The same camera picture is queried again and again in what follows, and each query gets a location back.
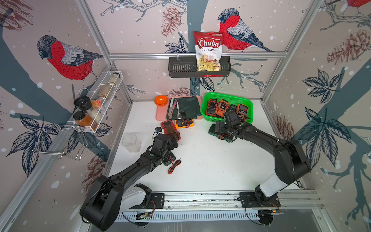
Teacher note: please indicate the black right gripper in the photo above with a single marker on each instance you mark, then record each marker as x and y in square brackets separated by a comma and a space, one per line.
[220, 125]

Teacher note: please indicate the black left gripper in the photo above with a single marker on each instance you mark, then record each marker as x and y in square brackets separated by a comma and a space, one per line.
[171, 146]

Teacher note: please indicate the green-edged black multimeter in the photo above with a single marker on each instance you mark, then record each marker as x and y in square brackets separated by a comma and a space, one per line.
[168, 158]

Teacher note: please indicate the red taped multimeter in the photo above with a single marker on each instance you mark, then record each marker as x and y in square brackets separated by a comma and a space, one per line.
[170, 130]

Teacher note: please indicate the black multimeter red leads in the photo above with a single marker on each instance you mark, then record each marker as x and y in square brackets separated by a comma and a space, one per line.
[233, 108]

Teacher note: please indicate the orange clamp multimeter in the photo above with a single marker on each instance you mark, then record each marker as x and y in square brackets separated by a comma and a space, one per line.
[222, 107]

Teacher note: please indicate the red clamp multimeter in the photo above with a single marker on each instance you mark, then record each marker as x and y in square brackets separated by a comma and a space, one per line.
[211, 107]

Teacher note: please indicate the yellow multimeter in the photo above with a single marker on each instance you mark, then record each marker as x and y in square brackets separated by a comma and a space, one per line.
[184, 123]

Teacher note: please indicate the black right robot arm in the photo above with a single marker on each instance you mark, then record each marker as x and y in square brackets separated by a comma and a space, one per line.
[290, 161]

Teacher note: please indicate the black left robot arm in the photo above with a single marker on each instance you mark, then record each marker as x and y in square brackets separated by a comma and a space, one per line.
[110, 196]

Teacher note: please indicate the green plastic basket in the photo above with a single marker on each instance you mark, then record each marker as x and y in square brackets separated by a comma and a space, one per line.
[232, 100]

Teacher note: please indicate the loose red black leads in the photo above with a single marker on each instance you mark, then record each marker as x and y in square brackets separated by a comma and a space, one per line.
[174, 163]

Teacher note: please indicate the clear plastic cup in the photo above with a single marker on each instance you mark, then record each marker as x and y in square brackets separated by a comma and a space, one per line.
[131, 142]

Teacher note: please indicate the pink cutting board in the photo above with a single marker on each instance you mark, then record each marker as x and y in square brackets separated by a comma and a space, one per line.
[162, 111]

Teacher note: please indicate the orange bowl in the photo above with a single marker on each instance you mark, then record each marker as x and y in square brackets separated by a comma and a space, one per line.
[161, 100]

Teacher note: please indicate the dark green cloth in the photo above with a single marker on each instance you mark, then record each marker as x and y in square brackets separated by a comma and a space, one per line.
[188, 106]

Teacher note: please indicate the chuba cassava chips bag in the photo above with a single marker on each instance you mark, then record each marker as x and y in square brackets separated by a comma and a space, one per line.
[208, 50]

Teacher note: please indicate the amber spice jar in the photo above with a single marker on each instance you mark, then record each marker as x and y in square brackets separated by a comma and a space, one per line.
[84, 120]

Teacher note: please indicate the black-lid spice jar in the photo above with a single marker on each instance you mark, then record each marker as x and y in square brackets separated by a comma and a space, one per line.
[83, 103]

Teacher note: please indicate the white-handled spoon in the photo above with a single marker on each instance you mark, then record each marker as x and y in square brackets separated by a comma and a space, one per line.
[179, 114]

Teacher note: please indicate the gold-handled knife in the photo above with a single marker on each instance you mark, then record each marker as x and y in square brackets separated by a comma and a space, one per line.
[171, 107]

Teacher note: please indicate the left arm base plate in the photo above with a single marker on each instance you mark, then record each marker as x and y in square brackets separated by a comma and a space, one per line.
[156, 201]

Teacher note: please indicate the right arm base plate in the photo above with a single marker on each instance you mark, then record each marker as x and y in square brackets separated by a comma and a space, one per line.
[252, 199]

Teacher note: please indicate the black wall basket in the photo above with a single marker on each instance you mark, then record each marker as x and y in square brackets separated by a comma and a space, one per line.
[186, 67]

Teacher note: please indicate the white wire spice rack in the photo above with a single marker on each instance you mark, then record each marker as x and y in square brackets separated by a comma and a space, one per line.
[101, 98]

